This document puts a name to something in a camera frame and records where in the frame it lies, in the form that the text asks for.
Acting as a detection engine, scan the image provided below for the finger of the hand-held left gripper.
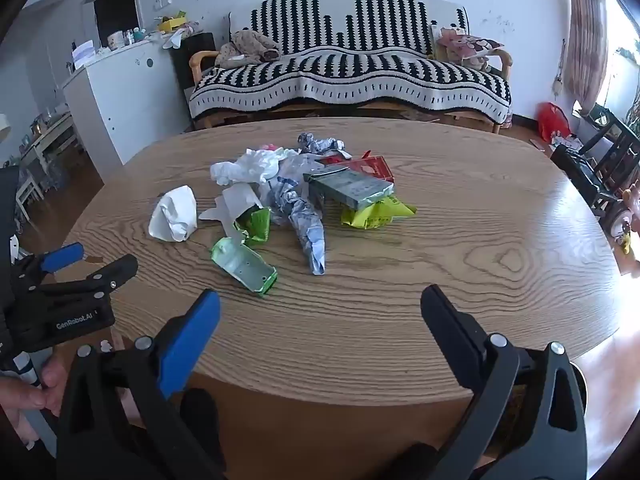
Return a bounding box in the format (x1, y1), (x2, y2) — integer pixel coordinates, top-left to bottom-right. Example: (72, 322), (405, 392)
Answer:
(35, 254), (139, 302)
(9, 242), (85, 288)

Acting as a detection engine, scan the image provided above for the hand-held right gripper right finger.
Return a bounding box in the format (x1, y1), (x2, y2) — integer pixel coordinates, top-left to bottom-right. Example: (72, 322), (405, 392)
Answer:
(421, 284), (587, 480)

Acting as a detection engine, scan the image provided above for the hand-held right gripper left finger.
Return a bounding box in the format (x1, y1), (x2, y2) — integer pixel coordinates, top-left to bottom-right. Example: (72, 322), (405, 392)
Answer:
(55, 289), (227, 480)

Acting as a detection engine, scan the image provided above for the red box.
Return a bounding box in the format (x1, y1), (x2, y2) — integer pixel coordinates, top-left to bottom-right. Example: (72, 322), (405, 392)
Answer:
(320, 150), (396, 183)

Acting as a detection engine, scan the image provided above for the person's left hand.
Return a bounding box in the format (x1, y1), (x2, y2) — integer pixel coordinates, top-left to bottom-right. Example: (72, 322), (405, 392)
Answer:
(0, 359), (69, 442)

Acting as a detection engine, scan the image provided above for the crumpled white paper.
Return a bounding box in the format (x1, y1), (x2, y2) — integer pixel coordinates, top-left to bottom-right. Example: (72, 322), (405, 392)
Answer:
(148, 185), (199, 242)

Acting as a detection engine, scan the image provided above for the flattened green carton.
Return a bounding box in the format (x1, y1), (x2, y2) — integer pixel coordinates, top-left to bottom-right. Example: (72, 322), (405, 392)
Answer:
(210, 236), (278, 297)

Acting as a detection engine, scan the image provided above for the white desk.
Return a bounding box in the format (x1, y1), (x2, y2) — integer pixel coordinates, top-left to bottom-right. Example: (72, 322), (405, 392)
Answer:
(14, 109), (77, 222)

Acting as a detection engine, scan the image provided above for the yellow-green snack packet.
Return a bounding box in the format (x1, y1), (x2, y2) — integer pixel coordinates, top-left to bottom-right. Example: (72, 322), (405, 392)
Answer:
(341, 196), (418, 229)

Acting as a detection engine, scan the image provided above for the torn green wrapper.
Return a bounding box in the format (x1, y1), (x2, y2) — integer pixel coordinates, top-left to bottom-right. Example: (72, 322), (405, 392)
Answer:
(235, 207), (272, 247)

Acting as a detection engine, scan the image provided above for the torn white-green packet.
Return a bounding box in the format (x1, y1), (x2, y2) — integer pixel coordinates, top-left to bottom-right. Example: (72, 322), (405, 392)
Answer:
(198, 182), (263, 238)

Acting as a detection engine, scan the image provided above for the crumpled blue-white printed wrapper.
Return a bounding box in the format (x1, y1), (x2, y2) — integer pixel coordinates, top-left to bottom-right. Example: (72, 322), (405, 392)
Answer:
(265, 175), (327, 276)

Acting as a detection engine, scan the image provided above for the grey flat box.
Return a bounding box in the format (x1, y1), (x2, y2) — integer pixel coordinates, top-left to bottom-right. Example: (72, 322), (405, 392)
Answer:
(303, 165), (396, 211)

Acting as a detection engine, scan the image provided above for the white cabinet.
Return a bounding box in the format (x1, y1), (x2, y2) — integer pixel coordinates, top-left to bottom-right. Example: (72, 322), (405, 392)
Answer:
(62, 37), (194, 163)

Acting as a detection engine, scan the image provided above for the crumpled white tissue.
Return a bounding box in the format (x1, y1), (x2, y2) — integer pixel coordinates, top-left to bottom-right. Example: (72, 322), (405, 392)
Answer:
(210, 147), (301, 188)

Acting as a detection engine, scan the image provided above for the crumpled silver foil wrapper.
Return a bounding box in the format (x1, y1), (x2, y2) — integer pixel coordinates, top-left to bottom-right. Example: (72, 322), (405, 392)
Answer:
(297, 132), (349, 161)

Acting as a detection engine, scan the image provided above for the dark side cabinet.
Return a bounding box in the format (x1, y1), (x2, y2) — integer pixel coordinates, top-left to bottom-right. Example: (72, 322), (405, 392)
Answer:
(169, 32), (217, 93)

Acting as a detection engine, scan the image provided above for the red plastic bag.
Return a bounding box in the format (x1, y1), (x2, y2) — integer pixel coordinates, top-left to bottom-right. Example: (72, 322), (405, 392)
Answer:
(537, 102), (572, 143)

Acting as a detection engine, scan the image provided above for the wooden sofa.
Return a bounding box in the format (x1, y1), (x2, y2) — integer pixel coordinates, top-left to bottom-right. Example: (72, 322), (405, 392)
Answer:
(189, 0), (515, 134)

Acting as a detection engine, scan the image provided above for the black wooden chair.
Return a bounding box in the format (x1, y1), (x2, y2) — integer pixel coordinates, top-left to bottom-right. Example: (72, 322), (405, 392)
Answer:
(550, 104), (640, 217)

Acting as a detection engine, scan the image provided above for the yellow box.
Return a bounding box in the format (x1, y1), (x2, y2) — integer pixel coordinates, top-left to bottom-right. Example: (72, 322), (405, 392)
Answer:
(157, 12), (188, 34)

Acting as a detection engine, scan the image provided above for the black and white knitted blanket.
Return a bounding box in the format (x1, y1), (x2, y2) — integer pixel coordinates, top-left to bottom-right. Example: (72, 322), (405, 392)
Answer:
(189, 0), (512, 124)

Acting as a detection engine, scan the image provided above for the pink printed cushion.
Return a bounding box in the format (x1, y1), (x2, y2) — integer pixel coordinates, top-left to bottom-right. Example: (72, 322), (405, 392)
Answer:
(432, 25), (506, 71)

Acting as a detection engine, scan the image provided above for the pink curtain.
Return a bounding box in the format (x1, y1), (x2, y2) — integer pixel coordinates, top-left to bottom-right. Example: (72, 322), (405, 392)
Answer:
(562, 0), (609, 106)

